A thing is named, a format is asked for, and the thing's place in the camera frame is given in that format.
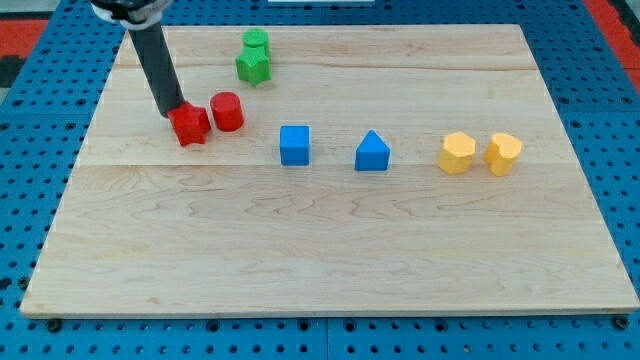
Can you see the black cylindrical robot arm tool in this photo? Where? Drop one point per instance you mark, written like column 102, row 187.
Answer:
column 142, row 19

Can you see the green star block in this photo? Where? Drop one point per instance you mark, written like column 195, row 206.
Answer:
column 253, row 66

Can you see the red star block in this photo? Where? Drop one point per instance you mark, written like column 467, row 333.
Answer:
column 190, row 123

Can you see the blue cube block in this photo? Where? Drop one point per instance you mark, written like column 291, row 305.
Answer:
column 294, row 145

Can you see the blue triangle block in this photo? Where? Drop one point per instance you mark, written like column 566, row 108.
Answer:
column 372, row 154

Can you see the light wooden board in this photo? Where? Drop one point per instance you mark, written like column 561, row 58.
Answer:
column 147, row 228

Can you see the red cylinder block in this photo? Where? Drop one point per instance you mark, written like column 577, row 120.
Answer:
column 227, row 111

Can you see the yellow hexagon block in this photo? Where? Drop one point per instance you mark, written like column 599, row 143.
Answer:
column 457, row 152

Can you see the green cylinder block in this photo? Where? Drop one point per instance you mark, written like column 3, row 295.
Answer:
column 256, row 38

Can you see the yellow heart block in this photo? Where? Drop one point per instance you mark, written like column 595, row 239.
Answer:
column 502, row 152

